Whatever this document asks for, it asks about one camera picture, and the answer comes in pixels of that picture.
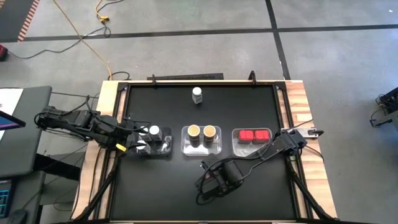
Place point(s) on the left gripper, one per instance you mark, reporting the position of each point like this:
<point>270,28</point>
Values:
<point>129,137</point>

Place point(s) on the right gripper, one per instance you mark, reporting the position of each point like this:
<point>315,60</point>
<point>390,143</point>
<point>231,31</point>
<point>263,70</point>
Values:
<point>214,183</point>

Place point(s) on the gold-lid spice jar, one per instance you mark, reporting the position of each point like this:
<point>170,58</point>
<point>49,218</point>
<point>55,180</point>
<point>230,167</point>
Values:
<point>209,132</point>
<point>193,132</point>

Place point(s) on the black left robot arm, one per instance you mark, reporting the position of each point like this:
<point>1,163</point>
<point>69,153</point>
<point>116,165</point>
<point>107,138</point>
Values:
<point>77,123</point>

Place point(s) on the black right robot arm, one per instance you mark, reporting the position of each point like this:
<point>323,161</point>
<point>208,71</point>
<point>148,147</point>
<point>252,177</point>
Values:
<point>273,146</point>

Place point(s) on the yellow tape tag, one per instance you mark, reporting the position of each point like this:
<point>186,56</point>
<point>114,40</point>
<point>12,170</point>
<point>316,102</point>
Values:
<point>121,147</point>

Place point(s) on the smoky dark transparent bin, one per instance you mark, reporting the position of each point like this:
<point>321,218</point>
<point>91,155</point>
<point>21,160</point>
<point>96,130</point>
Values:
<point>166,151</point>

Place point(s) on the clear plastic bin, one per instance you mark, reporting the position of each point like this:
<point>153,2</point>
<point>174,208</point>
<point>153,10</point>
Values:
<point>199,152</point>

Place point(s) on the white plastic bin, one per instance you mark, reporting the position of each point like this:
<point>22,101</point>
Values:
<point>245,151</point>

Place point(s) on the black arched clamp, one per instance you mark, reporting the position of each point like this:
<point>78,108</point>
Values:
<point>253,77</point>
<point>153,81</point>

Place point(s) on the grey desk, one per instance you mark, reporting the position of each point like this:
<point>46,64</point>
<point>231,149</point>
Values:
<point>18,149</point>

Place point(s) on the tablet with lit screen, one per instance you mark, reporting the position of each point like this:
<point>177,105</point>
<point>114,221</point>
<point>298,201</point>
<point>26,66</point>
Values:
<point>7,123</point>

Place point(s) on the white paper sheet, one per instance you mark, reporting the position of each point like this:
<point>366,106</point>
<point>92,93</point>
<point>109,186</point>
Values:
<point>9,99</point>

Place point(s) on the black computer mouse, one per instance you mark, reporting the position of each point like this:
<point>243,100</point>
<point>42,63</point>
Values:
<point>17,216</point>

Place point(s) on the backlit keyboard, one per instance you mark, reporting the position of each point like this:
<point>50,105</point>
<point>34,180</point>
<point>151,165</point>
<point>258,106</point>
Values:
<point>3,199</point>

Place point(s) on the red box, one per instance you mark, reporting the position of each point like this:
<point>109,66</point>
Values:
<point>3,53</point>

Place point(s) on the black mat orange stripes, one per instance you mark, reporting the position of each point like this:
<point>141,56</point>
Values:
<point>12,18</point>

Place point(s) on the silver metal bracket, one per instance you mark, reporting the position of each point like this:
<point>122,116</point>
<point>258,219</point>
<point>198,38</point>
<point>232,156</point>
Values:
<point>312,132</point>

